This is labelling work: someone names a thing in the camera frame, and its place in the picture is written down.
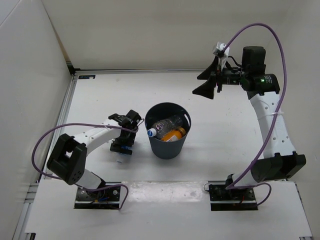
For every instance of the blue sticker label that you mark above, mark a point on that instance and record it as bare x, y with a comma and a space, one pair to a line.
86, 77

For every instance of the green label clear bottle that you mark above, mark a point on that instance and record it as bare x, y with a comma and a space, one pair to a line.
162, 127

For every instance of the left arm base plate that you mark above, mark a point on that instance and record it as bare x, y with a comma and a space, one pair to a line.
108, 199

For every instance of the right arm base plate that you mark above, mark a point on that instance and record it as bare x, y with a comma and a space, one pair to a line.
222, 200

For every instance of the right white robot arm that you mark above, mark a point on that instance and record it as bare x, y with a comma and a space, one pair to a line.
278, 159

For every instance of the blue label clear bottle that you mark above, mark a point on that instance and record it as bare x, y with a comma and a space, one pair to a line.
124, 155

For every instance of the orange juice bottle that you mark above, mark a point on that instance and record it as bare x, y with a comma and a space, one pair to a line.
174, 135

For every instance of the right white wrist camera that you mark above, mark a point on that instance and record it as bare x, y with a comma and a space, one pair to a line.
222, 52

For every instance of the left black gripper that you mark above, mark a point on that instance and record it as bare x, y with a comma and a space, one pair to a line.
115, 145

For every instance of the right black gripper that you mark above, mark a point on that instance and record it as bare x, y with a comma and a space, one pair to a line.
207, 89

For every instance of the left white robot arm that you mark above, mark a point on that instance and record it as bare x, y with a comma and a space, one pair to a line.
68, 157

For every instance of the dark grey plastic bin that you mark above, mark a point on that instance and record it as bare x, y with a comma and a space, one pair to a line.
167, 150

